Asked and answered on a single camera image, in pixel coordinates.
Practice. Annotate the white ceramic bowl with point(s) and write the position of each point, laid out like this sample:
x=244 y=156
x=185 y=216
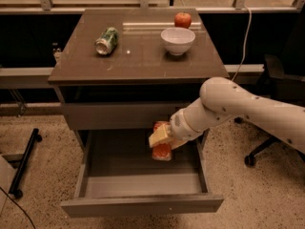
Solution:
x=177 y=41

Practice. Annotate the grey drawer cabinet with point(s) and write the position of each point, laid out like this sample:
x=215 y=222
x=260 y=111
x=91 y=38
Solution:
x=139 y=69

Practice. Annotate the black wheeled stand base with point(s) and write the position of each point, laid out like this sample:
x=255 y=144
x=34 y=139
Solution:
x=19 y=163

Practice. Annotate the closed grey top drawer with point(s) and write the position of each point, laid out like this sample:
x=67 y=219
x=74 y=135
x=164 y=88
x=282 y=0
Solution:
x=119 y=115

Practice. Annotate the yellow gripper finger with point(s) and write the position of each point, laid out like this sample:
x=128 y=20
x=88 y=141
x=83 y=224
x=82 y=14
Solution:
x=176 y=143
x=161 y=135

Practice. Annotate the open grey middle drawer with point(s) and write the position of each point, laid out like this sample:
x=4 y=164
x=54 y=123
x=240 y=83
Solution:
x=119 y=177

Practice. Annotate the red apple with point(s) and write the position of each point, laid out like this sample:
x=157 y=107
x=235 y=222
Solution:
x=182 y=20

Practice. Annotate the black office chair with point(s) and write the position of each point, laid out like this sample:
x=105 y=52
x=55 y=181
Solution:
x=285 y=112

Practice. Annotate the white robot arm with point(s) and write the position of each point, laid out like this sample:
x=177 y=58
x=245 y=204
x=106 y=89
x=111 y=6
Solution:
x=219 y=99

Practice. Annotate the red coke can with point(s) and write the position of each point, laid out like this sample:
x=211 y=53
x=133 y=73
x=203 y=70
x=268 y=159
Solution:
x=162 y=152

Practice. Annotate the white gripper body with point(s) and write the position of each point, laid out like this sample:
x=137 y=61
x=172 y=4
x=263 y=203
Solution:
x=180 y=125

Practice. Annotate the green soda can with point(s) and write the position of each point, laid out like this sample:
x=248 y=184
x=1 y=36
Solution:
x=107 y=41

